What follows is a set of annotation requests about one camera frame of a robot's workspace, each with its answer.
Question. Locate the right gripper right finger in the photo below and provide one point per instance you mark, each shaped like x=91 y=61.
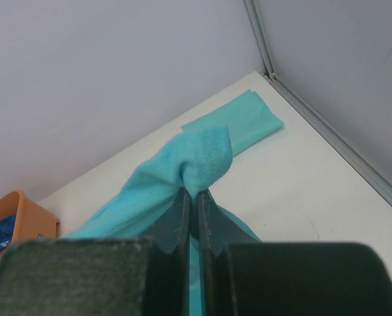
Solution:
x=241 y=275

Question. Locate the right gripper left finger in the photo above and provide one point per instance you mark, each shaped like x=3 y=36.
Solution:
x=144 y=275

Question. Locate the light blue t shirt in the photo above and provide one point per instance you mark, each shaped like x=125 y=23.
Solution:
x=191 y=161

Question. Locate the orange plastic bin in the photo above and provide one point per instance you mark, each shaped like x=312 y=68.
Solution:
x=32 y=220

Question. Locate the folded teal t shirt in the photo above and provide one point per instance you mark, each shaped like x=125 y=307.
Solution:
x=247 y=118

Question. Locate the right aluminium corner post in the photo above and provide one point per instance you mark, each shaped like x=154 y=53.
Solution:
x=332 y=60

